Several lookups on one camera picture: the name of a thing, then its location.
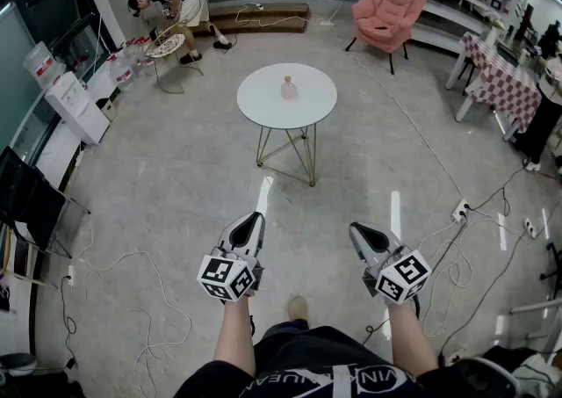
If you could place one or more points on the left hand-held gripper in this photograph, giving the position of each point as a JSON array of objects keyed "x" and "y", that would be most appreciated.
[{"x": 226, "y": 277}]

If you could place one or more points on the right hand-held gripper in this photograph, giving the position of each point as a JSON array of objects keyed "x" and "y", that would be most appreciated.
[{"x": 401, "y": 277}]

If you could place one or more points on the small pink corked bottle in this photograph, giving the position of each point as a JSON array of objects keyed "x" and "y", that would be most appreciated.
[{"x": 290, "y": 89}]

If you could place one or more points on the person's right forearm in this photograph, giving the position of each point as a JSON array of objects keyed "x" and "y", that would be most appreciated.
[{"x": 410, "y": 339}]

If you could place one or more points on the person's left forearm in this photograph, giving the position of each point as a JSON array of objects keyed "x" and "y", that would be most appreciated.
[{"x": 235, "y": 335}]

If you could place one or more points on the round white side table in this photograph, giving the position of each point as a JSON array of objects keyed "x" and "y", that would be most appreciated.
[{"x": 272, "y": 102}]

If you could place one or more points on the person's beige shoe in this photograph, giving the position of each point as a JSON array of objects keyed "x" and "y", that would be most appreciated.
[{"x": 298, "y": 308}]

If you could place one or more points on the white power strip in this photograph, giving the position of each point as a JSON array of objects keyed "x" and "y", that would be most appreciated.
[
  {"x": 530, "y": 227},
  {"x": 461, "y": 210},
  {"x": 326, "y": 23},
  {"x": 71, "y": 275}
]

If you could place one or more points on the person's black trousers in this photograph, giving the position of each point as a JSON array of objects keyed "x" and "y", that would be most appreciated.
[{"x": 316, "y": 343}]

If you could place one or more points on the person's black printed shirt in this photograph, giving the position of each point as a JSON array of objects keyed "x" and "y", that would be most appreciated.
[{"x": 307, "y": 383}]

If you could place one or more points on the clear water jug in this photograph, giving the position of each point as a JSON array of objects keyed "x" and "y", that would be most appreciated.
[
  {"x": 122, "y": 75},
  {"x": 41, "y": 64}
]

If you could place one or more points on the white water dispenser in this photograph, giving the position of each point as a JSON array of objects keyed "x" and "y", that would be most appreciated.
[{"x": 77, "y": 110}]

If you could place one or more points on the checkered cloth table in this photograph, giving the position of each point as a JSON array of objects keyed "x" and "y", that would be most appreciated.
[{"x": 505, "y": 80}]

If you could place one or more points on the wooden step platform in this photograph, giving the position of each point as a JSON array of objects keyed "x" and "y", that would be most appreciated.
[{"x": 263, "y": 25}]

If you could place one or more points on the black folding chair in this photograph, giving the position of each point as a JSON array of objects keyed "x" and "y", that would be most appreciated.
[{"x": 30, "y": 207}]

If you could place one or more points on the pink armchair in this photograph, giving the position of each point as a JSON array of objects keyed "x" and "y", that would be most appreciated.
[{"x": 386, "y": 14}]

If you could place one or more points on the white vase with flowers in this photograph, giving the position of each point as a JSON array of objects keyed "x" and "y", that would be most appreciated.
[{"x": 494, "y": 34}]

